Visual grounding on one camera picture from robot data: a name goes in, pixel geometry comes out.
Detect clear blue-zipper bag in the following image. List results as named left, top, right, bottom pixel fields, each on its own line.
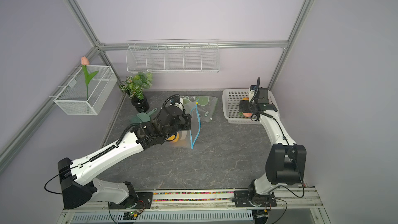
left=166, top=106, right=201, bottom=149

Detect green printed zip-top bag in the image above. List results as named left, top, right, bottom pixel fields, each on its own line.
left=180, top=95, right=218, bottom=123

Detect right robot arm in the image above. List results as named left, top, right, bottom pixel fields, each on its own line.
left=239, top=78, right=307, bottom=205

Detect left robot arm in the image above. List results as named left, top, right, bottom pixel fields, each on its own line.
left=56, top=94, right=192, bottom=209

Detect white plastic perforated basket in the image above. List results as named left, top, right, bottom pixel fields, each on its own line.
left=222, top=89, right=282, bottom=125

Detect green hand brush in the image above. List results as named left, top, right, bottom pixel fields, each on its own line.
left=129, top=108, right=158, bottom=124

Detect black glossy vase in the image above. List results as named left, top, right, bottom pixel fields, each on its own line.
left=131, top=95, right=150, bottom=113

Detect green artificial plant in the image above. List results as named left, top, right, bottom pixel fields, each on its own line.
left=119, top=72, right=153, bottom=100

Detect pink artificial tulip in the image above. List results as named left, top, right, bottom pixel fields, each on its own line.
left=81, top=57, right=99, bottom=100

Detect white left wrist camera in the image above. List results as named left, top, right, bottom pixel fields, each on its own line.
left=171, top=96, right=183, bottom=109

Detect white wire wall shelf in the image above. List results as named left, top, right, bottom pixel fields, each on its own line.
left=126, top=39, right=220, bottom=73

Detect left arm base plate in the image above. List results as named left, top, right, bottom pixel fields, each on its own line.
left=109, top=191, right=153, bottom=209

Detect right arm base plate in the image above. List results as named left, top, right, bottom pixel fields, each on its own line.
left=232, top=190, right=277, bottom=208

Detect white mesh wall basket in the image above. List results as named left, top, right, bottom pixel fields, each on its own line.
left=53, top=65, right=117, bottom=116

